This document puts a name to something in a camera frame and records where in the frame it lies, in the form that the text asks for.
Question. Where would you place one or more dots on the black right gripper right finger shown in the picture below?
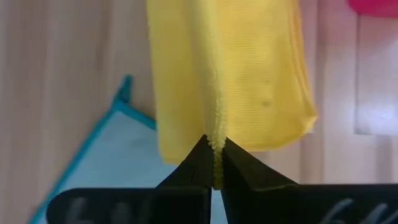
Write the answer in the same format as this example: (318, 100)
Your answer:
(264, 202)

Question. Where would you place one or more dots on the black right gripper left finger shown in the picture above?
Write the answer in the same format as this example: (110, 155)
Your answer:
(186, 202)

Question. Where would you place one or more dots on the yellow microfiber towel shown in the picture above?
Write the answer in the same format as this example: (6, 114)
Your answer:
(248, 62)

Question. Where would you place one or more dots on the light blue teal-edged towel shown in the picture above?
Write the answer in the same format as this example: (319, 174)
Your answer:
(118, 155)

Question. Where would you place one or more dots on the pink plastic bin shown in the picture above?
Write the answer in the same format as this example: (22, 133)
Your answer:
(376, 6)

